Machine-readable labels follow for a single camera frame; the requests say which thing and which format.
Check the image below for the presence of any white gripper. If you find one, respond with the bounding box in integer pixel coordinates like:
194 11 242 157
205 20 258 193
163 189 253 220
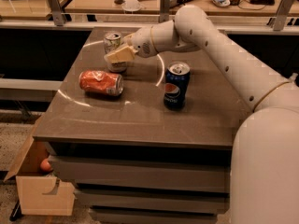
104 27 153 63

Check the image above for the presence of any white green 7up can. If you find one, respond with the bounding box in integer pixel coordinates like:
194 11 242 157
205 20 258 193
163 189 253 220
103 31 127 73

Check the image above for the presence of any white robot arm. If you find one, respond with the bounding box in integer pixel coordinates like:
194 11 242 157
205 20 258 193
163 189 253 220
105 5 299 224

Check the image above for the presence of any crushed orange soda can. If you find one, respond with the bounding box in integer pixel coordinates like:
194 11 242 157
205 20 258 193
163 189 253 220
78 70 123 96

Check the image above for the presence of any blue pepsi can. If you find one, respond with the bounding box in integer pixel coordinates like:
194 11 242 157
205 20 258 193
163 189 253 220
164 62 191 109

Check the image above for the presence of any grey drawer cabinet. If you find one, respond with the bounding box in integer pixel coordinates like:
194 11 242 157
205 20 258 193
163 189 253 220
34 28 249 224

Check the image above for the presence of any orange ball in box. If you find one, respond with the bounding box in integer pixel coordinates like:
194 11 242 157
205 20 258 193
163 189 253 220
40 159 52 173

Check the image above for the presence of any cardboard box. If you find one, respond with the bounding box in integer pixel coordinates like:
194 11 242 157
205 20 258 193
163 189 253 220
3 117 76 217

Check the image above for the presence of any metal bracket middle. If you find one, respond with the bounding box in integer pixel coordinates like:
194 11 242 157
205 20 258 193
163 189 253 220
159 0 170 23

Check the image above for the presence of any metal bracket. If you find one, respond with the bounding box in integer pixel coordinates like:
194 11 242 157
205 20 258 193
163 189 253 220
272 0 295 31
159 0 170 23
47 0 66 26

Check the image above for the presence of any metal bracket left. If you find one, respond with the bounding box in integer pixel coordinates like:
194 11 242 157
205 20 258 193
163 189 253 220
47 0 66 26

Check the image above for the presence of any metal bracket right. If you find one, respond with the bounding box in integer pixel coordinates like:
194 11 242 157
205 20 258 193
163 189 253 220
272 0 295 31

